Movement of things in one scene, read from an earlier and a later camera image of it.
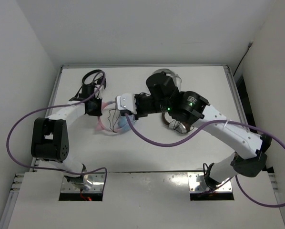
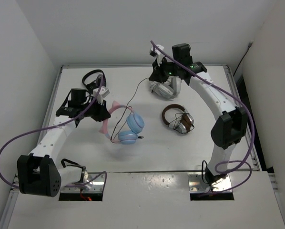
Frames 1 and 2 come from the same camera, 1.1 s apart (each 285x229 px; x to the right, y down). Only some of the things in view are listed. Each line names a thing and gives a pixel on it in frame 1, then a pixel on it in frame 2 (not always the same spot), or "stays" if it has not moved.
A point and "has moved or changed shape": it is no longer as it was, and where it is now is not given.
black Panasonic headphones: [88, 89] stays
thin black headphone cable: [113, 125] -> [129, 114]
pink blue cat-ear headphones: [110, 120] has moved or changed shape
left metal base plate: [97, 179] stays
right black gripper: [138, 114] -> [157, 74]
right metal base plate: [198, 183] stays
